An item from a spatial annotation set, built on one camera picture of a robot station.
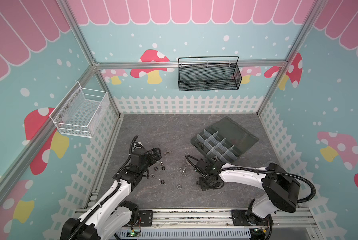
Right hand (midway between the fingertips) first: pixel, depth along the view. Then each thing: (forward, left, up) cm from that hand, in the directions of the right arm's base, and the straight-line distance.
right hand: (203, 186), depth 85 cm
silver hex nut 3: (+8, +12, +1) cm, 14 cm away
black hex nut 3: (+3, +24, 0) cm, 24 cm away
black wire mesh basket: (+59, -3, +35) cm, 68 cm away
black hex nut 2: (+11, +24, 0) cm, 26 cm away
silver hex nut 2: (-1, +14, +1) cm, 14 cm away
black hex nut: (+11, +29, 0) cm, 31 cm away
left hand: (+13, +27, +11) cm, 32 cm away
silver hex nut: (+6, +30, +1) cm, 30 cm away
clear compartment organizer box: (+29, -16, +4) cm, 33 cm away
